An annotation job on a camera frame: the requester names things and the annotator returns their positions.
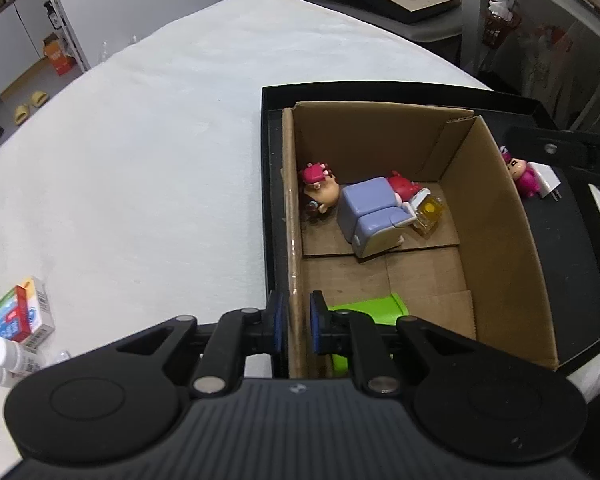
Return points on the orange carton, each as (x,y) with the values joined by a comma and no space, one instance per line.
(59,55)

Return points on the white base cabinet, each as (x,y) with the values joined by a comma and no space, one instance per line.
(10,25)

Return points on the white charger plug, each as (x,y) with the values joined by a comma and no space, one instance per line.
(548,182)

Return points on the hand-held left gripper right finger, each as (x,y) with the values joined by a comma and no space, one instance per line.
(316,325)

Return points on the pink suit toy figure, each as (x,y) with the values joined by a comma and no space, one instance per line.
(526,176)

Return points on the red toy figure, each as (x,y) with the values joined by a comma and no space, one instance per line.
(402,185)

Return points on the small yellow bottle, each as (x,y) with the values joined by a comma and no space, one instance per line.
(427,212)

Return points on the yellow slipper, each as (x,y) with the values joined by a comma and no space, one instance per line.
(39,97)
(21,114)

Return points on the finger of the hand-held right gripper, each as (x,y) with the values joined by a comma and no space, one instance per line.
(555,150)

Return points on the grey metal desk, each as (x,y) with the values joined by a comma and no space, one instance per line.
(472,20)

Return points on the beige tote bag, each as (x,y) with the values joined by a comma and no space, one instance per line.
(550,60)

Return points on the red plastic basket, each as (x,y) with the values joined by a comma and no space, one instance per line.
(502,22)

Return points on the purple toy armchair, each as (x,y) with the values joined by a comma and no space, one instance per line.
(375,215)

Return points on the cardboard box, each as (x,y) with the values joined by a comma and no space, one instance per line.
(490,220)

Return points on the white shelf rack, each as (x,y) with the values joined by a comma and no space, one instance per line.
(62,20)

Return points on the green blue medicine box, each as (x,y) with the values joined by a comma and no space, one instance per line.
(0,325)

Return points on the red white medicine box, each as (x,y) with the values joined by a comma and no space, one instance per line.
(32,305)

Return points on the pink-hat toy figure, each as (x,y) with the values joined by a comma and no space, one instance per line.
(320,192)

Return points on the green toy bin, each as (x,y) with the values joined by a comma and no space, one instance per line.
(380,310)

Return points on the black shallow tray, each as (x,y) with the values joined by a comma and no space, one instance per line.
(570,270)

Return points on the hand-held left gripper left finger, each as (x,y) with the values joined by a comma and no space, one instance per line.
(278,325)

